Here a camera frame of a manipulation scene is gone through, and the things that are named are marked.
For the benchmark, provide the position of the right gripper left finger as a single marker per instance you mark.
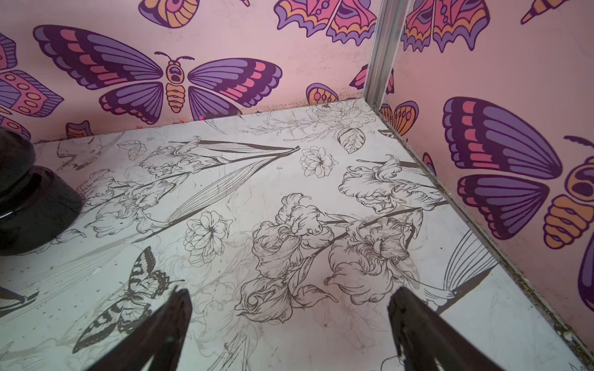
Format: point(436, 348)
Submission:
point(157, 343)

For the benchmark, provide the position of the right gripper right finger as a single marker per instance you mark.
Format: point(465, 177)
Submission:
point(427, 342)

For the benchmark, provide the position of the potted green plant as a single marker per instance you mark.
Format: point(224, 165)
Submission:
point(36, 204)

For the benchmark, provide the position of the aluminium cage frame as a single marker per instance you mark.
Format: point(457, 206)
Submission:
point(390, 24)

